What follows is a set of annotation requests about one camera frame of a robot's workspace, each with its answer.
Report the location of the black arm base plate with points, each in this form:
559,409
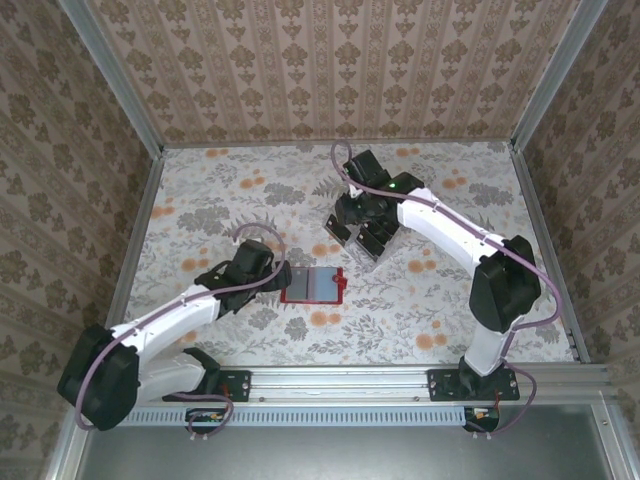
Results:
240,385
442,385

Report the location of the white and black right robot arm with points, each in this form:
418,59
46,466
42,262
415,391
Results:
440,227

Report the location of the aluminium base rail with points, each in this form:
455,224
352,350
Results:
340,385

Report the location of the red card holder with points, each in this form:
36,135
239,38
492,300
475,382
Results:
325,285

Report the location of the grey metal sheet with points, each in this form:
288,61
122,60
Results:
350,455

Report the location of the aluminium table edge rail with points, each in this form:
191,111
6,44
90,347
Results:
134,250
548,250

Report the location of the aluminium frame post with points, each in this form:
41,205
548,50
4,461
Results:
555,75
115,75

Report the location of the black controller board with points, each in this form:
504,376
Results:
205,416
482,415

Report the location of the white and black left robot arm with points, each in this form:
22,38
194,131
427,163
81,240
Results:
170,317

